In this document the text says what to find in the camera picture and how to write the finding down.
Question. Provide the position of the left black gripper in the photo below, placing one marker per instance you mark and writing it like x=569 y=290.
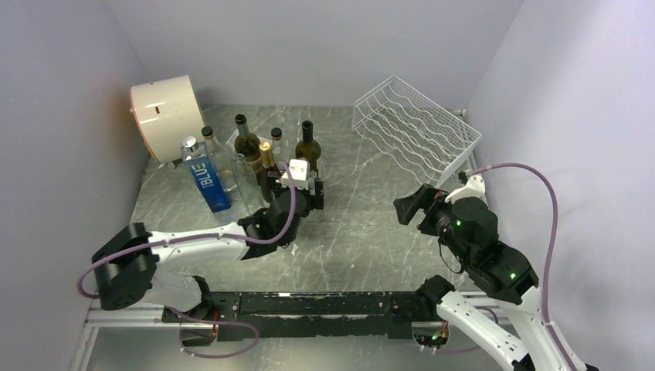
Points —
x=314 y=200

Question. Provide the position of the clear blue label bottle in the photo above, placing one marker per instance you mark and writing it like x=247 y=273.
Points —
x=199 y=162

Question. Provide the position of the dark primitivo wine bottle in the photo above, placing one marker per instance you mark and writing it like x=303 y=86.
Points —
x=248 y=144

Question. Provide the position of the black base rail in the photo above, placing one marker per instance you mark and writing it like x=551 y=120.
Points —
x=304 y=315

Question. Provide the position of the clear bottle black cap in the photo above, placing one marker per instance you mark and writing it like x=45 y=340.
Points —
x=280 y=148

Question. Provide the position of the small clear glass bottle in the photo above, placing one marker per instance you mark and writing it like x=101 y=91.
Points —
x=248 y=186

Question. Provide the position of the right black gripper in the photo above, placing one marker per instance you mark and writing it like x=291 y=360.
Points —
x=407 y=206

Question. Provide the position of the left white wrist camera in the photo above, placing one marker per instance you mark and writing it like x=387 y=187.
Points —
x=297 y=172

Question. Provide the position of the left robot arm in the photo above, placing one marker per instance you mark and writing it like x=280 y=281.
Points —
x=137 y=265

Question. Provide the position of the slim amber gold-capped bottle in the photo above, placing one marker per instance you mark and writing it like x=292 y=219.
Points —
x=269 y=166

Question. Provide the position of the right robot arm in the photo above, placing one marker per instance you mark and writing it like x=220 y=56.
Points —
x=466 y=226

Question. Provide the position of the cream cylindrical appliance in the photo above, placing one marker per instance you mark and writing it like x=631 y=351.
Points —
x=165 y=112

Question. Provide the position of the dark green wine bottle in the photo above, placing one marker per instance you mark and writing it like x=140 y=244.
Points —
x=308 y=148

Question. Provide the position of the white wire wine rack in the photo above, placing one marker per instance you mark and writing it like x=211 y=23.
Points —
x=423 y=138

